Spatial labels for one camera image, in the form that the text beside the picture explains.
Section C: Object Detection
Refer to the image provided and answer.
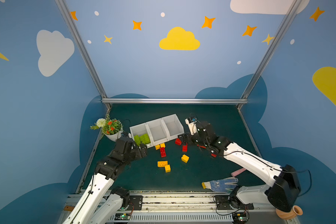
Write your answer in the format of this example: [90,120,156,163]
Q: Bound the green lego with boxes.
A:
[133,133,151,146]

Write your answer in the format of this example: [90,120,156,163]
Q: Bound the small red lego cube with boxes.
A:
[175,138,182,146]

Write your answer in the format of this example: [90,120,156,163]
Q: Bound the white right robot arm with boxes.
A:
[178,118,301,212]

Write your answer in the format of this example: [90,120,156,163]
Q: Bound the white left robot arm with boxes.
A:
[64,137,147,224]

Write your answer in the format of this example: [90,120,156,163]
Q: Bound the yellow lego pair by bin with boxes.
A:
[155,143,166,150]

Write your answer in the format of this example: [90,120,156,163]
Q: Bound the potted artificial flower plant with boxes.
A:
[90,114,123,142]

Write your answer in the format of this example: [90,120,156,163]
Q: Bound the yellow tall lego brick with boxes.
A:
[181,155,189,163]

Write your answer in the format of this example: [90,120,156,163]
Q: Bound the orange lego brick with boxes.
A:
[157,161,168,168]

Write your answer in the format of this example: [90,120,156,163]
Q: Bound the white three-compartment bin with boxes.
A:
[130,114,184,148]

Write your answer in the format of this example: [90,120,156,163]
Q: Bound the small yellow lego front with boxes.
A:
[164,165,171,173]

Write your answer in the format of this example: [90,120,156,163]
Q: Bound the purple pink toy shovel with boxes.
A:
[231,168,246,177]

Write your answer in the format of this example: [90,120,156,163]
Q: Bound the left controller board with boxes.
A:
[114,213,131,222]

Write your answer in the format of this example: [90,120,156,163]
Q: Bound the controller board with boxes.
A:
[114,213,131,222]
[232,212,249,224]

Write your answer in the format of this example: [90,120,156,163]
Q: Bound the right controller board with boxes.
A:
[232,212,249,224]

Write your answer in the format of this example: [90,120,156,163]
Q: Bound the terracotta clay pot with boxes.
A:
[275,205,303,220]

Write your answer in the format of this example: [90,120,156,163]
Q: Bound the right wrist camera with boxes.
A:
[185,117,197,135]

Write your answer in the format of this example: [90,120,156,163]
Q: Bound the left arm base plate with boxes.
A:
[120,195,143,211]

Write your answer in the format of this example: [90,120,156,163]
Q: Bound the aluminium back frame rail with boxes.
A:
[101,98,248,105]

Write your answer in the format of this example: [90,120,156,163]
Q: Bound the front aluminium rail bed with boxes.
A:
[57,191,301,224]

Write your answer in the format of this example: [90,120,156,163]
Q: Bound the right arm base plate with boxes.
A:
[213,195,254,210]

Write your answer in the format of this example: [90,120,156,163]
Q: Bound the wooden handled blue tool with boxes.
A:
[63,205,75,212]

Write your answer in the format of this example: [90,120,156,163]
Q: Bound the aluminium right frame post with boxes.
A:
[237,0,303,111]

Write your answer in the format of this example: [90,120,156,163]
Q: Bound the aluminium frame post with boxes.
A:
[55,0,107,100]
[237,0,303,111]

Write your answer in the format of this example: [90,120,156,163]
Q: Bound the aluminium left frame post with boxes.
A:
[55,0,107,100]

